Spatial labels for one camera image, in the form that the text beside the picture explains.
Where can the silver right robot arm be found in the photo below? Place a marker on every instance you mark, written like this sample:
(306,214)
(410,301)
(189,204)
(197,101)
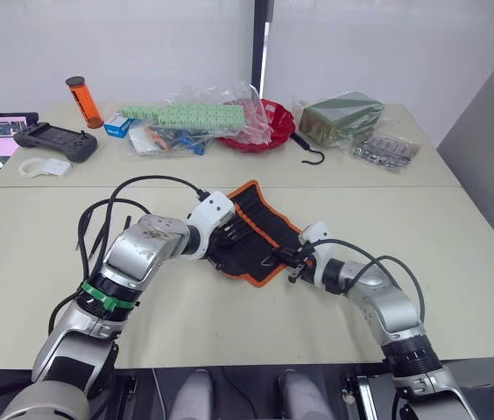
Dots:
(387,306)

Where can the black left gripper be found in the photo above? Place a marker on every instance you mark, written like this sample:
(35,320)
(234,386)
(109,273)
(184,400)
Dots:
(220,245)

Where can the black hook tool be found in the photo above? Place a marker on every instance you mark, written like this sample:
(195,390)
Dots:
(306,144)

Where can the black vertical post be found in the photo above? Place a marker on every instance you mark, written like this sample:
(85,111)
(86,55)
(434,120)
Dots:
(261,44)

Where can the light green block strip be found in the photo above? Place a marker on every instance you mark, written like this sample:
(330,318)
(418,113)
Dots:
(194,115)

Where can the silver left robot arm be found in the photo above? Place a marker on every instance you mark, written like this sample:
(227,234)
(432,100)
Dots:
(133,258)

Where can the clear plastic bag with items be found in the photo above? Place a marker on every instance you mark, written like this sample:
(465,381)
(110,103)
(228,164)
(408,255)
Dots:
(172,140)

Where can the black tool roll orange trim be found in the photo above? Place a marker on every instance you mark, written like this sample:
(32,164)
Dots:
(269,234)

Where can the red plastic basket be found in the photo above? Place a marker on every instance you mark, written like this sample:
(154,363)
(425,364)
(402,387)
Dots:
(280,122)

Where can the orange tube with black cap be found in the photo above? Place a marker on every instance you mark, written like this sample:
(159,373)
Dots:
(84,102)

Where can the green bundle in plastic bag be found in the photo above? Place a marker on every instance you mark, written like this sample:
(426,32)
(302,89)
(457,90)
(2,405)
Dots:
(339,118)

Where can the black handheld controller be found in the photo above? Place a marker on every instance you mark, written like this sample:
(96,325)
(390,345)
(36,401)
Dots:
(58,140)

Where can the small bag of metal parts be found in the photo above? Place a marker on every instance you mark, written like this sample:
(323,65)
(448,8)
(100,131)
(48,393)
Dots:
(387,151)

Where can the white plastic bracket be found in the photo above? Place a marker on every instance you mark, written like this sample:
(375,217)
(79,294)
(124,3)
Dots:
(52,167)

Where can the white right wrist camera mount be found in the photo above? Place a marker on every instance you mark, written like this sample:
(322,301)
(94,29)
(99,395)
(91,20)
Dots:
(322,249)

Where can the grey rounded shape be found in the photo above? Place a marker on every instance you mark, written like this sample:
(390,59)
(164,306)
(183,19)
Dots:
(192,394)
(301,394)

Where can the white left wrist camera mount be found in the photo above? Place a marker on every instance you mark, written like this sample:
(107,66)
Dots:
(212,210)

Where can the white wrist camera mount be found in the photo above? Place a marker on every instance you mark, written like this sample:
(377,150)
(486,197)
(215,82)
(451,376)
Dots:
(212,210)
(322,249)

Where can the green band on left arm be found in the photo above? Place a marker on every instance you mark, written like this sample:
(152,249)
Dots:
(102,297)

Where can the blue and white small box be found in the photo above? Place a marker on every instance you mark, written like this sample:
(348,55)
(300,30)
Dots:
(117,126)

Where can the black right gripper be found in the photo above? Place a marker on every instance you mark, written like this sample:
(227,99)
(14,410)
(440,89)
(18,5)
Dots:
(301,262)

